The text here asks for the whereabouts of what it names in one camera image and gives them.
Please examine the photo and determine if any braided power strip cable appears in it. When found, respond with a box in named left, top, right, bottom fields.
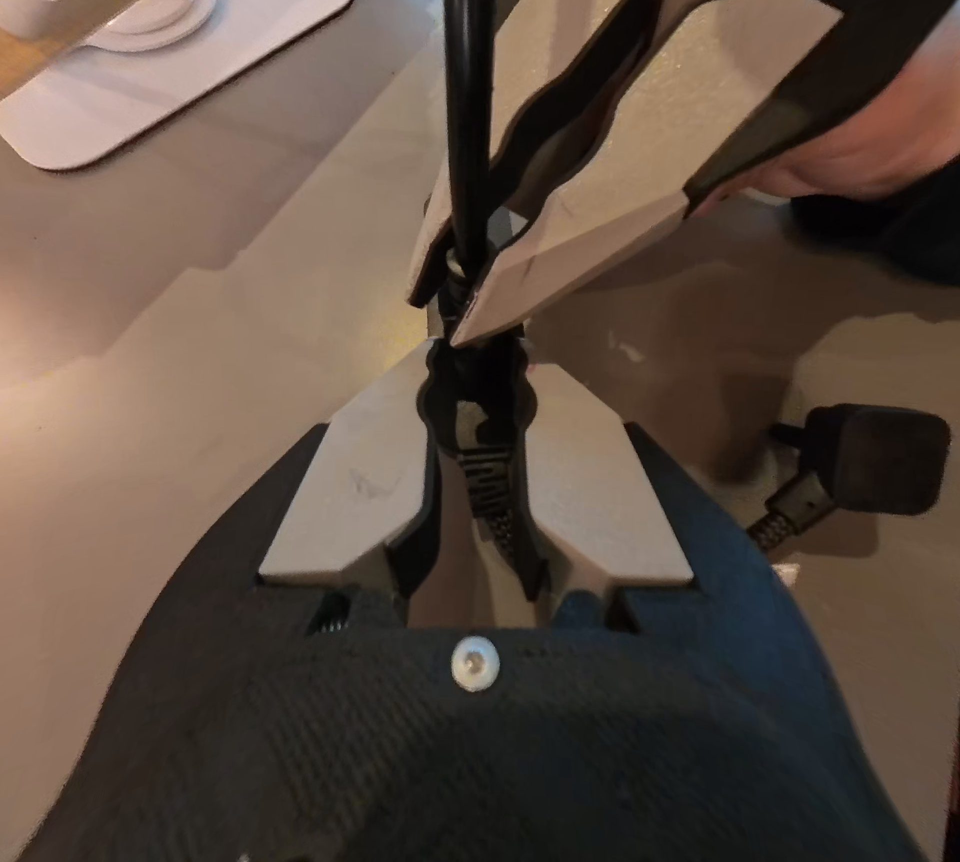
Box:
left=459, top=403, right=955, bottom=572

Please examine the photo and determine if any person's right forearm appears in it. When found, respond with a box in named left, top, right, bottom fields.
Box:
left=791, top=157, right=960, bottom=287

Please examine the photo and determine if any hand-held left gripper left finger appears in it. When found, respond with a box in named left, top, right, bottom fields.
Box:
left=258, top=341, right=441, bottom=598

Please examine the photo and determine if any person's right hand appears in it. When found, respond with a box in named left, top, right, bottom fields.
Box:
left=697, top=47, right=960, bottom=216

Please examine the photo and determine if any black power strip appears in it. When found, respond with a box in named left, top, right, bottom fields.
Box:
left=423, top=206, right=539, bottom=460

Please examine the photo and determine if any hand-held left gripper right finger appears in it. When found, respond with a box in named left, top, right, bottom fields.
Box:
left=516, top=361, right=696, bottom=602

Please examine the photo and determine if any short black extension cord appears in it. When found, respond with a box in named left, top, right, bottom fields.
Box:
left=441, top=0, right=526, bottom=353

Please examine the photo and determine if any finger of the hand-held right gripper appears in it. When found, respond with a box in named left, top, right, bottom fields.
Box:
left=448, top=0, right=845, bottom=349
left=408, top=0, right=648, bottom=308

